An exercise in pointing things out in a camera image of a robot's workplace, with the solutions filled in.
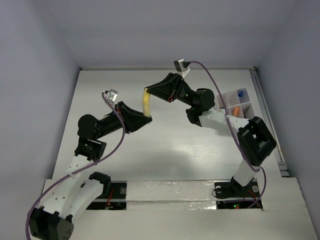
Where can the yellow highlighter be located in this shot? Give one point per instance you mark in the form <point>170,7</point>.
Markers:
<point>146,103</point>

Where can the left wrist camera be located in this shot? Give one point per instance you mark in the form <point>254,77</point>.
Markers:
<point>111,96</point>

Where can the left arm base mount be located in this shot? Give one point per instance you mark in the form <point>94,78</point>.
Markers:
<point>114,200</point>

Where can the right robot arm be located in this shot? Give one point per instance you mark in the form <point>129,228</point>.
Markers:
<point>252,137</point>

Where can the orange highlighter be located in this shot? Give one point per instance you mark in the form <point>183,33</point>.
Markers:
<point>235,112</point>

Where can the white compartment organizer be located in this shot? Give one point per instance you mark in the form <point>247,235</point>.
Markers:
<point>232,100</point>

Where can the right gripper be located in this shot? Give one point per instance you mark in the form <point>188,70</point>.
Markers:
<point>169,88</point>

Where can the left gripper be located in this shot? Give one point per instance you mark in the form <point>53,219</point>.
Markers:
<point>134,119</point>

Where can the blue glue bottle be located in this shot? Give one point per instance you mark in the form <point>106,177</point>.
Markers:
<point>240,93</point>

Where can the black scissors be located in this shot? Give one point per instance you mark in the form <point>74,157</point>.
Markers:
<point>248,112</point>

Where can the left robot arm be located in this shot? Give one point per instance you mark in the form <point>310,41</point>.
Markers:
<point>53,215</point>

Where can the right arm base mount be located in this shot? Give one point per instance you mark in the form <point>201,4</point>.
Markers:
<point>232,195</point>

